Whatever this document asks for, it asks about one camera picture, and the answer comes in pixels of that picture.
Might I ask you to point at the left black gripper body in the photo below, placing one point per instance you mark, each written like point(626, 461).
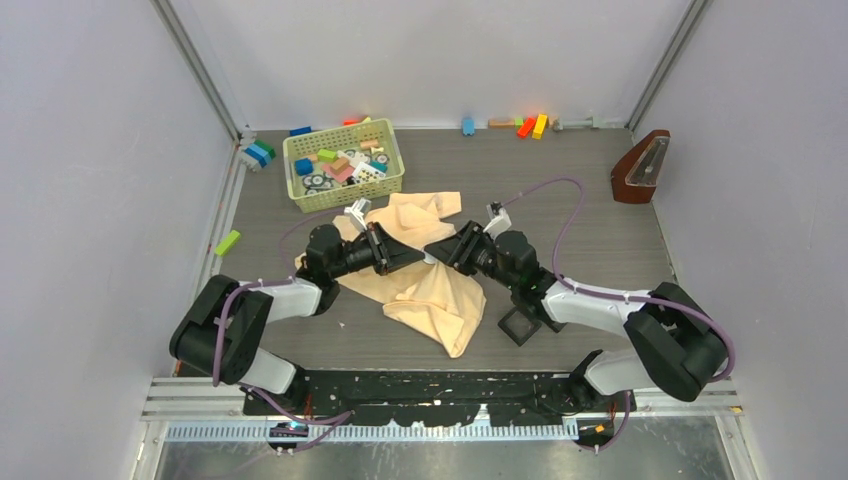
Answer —
point(355, 256)

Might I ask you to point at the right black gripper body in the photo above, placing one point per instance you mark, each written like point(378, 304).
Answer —
point(485, 262)

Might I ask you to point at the cream yellow garment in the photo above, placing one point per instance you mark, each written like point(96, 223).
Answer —
point(432, 299)

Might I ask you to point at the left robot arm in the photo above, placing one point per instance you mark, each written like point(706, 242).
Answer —
point(221, 332)

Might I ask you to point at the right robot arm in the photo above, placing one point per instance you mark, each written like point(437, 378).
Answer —
point(673, 345)

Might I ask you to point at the pink block in basket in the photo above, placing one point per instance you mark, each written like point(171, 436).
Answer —
point(340, 176)

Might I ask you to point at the green plastic basket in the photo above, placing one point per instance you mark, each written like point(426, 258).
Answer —
point(370, 147)

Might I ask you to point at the blue cube in basket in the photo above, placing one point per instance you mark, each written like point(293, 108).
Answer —
point(303, 166)

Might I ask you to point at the lime green block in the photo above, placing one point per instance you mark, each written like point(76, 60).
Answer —
point(227, 243)

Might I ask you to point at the green block in basket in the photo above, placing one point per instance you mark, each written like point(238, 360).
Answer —
point(327, 155)

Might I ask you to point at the blue green stacked blocks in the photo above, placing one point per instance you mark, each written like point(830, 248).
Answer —
point(257, 155)

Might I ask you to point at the orange block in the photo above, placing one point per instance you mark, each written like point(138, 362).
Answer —
point(526, 127)

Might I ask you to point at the light blue block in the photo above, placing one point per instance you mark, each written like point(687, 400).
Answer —
point(468, 126)

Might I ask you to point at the blue block behind basket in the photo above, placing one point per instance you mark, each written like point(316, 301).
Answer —
point(300, 131)

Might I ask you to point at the tan wooden block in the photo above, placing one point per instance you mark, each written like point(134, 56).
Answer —
point(506, 123)

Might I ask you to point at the brown metronome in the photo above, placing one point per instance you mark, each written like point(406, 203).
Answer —
point(634, 177)

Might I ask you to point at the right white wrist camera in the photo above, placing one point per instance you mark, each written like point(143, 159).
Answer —
point(499, 220)

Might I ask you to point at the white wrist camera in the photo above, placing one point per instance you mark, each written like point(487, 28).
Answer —
point(499, 220)
point(356, 213)

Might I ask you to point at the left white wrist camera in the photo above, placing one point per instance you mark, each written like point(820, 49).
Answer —
point(356, 213)

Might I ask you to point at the black square frame left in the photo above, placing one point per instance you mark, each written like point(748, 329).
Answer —
point(518, 327)

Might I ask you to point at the black square frame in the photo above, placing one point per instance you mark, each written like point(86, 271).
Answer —
point(518, 327)
point(552, 322)

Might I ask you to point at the black square frame right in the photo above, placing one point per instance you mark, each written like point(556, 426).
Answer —
point(552, 322)

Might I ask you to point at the yellow block at wall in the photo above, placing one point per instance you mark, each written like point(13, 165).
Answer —
point(540, 125)

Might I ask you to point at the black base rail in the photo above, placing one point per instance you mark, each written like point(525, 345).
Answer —
point(437, 398)

